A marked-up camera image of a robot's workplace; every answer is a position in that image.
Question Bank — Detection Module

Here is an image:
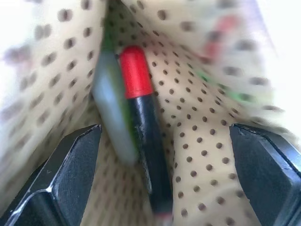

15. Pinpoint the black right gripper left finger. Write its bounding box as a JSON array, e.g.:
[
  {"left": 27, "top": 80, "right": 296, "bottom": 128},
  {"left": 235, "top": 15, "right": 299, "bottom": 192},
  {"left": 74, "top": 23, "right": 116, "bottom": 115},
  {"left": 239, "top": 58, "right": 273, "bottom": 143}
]
[{"left": 0, "top": 124, "right": 103, "bottom": 226}]

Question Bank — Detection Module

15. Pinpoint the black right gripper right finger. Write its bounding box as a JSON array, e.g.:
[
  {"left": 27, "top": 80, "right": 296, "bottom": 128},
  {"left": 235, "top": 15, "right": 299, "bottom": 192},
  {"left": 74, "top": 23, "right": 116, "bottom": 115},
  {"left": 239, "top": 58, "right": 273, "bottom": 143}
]
[{"left": 229, "top": 123, "right": 301, "bottom": 226}]

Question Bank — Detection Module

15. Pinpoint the grey plaid pouch, dotted lining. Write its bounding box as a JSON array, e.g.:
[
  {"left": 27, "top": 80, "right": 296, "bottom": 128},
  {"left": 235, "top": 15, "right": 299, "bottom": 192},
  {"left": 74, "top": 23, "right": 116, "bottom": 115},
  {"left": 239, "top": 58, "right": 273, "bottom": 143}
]
[{"left": 0, "top": 0, "right": 301, "bottom": 226}]

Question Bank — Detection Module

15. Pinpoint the green marker with grey barrel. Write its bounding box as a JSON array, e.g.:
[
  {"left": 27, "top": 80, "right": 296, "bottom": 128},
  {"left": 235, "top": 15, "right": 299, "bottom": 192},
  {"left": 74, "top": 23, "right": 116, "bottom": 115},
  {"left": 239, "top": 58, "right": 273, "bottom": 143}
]
[{"left": 92, "top": 30, "right": 140, "bottom": 164}]

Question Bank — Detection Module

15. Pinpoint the black marker with red cap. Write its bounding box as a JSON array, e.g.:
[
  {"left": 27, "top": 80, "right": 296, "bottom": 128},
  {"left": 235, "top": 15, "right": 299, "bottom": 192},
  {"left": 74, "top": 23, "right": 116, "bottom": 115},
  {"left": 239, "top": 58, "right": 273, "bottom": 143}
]
[{"left": 119, "top": 45, "right": 174, "bottom": 220}]

